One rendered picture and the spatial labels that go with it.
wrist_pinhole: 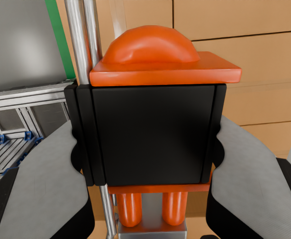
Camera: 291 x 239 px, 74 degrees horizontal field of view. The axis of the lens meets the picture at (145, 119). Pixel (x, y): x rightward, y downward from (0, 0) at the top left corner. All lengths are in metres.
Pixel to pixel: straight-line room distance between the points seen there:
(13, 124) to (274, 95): 1.48
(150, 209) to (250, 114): 0.85
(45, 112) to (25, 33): 0.50
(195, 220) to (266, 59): 0.70
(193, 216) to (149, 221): 0.26
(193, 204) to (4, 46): 1.43
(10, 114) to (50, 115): 0.25
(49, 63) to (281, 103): 1.35
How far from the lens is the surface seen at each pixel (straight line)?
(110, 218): 0.17
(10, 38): 1.54
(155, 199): 0.21
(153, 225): 0.19
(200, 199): 0.47
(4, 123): 1.53
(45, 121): 1.40
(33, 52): 1.49
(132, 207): 0.17
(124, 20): 0.77
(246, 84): 0.93
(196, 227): 0.47
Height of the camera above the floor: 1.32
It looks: 62 degrees down
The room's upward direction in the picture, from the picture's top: 176 degrees clockwise
